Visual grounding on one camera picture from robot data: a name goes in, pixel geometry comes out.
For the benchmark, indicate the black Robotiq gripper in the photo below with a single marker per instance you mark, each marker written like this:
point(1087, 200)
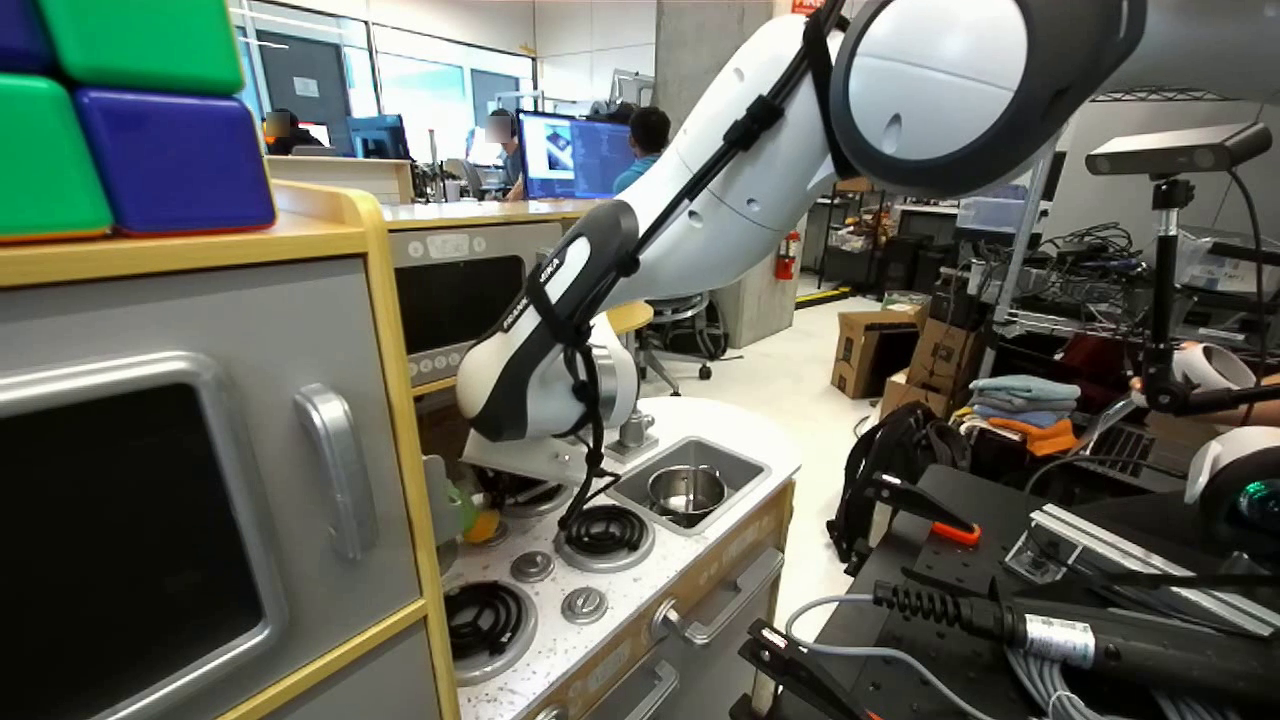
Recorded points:
point(521, 488)

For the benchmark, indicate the orange carrot plushy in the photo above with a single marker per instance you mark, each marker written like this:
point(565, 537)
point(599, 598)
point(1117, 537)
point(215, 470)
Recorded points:
point(480, 525)

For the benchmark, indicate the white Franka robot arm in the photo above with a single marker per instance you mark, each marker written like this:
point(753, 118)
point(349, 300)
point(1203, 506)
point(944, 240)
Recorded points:
point(720, 186)

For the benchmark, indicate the small metal pot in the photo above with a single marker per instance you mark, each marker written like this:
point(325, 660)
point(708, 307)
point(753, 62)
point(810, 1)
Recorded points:
point(686, 488)

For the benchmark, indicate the toy kitchen sink basin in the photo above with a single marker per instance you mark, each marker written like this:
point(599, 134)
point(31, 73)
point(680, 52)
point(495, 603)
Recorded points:
point(727, 464)

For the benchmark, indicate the silver stove knob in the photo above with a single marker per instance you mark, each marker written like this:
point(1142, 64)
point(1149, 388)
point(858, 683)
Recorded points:
point(534, 566)
point(584, 604)

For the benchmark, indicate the grey toy microwave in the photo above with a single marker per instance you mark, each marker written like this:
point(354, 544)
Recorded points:
point(444, 300)

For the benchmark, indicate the black office chair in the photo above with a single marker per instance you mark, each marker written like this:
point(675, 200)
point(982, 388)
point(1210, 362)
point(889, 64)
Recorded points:
point(680, 324)

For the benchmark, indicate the seated person with dark hair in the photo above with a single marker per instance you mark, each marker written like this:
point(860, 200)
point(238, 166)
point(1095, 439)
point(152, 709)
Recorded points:
point(505, 145)

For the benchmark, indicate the computer monitor with blue screen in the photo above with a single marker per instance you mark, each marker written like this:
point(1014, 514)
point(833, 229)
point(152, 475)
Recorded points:
point(546, 145)

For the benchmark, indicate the red fire extinguisher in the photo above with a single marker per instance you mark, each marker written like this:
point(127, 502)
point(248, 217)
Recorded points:
point(789, 256)

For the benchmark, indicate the grey and wood toy kitchen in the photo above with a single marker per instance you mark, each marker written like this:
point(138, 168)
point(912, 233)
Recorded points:
point(201, 332)

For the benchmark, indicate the person in blue shirt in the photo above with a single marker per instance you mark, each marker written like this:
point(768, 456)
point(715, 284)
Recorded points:
point(649, 134)

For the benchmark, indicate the black shelf with items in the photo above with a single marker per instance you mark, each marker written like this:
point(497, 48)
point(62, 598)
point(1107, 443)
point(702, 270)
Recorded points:
point(865, 244)

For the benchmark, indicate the person in dark clothes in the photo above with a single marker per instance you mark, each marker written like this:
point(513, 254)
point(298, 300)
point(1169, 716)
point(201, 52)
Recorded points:
point(284, 134)

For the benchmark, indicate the cardboard box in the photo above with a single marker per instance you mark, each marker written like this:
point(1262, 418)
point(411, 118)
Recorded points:
point(944, 352)

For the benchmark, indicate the folded blue cloth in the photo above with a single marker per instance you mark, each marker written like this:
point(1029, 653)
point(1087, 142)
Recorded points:
point(1025, 393)

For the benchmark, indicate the green foam block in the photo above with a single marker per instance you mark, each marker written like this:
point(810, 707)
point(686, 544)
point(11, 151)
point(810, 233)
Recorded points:
point(45, 162)
point(141, 42)

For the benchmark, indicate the black handheld power tool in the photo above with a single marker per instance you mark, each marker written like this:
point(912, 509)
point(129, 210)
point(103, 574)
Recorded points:
point(1107, 643)

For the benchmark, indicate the dark blue foam block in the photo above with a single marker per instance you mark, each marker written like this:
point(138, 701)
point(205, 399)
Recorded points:
point(22, 33)

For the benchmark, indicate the white round controller device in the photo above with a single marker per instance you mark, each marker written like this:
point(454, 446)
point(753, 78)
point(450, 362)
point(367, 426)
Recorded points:
point(1232, 460)

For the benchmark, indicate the metal storage rack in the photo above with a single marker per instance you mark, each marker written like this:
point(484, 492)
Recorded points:
point(1203, 64)

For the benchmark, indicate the black camera stand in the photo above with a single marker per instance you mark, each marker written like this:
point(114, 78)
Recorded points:
point(1165, 281)

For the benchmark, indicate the grey stereo camera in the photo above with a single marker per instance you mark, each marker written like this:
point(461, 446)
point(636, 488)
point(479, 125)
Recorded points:
point(1173, 151)

